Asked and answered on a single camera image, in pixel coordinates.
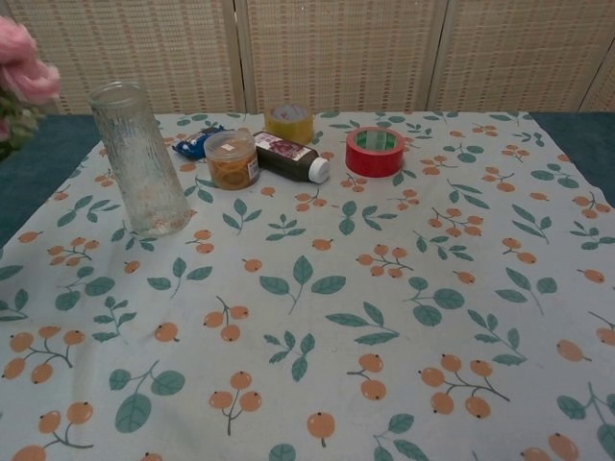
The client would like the fruit print tablecloth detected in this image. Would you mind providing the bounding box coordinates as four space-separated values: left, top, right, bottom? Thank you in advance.
0 110 615 461

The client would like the dark bottle with white cap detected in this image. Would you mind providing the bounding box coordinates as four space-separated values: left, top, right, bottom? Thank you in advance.
252 131 332 184

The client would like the blue snack packet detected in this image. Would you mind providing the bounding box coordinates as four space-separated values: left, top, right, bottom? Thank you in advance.
172 124 229 160

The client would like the transparent glass vase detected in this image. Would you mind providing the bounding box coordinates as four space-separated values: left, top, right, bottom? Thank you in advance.
87 81 193 238

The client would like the woven folding screen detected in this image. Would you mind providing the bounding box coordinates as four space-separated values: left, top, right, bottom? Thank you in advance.
0 0 615 116

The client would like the yellow tape roll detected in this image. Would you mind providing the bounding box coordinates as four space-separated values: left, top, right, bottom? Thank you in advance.
264 103 315 145

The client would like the pink artificial rose bouquet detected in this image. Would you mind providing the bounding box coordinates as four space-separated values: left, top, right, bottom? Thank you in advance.
0 14 62 160

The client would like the clear jar of rubber bands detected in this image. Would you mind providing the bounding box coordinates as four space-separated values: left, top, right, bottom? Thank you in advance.
203 130 261 191

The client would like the red tape roll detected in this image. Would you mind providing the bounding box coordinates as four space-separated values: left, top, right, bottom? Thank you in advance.
345 126 405 179

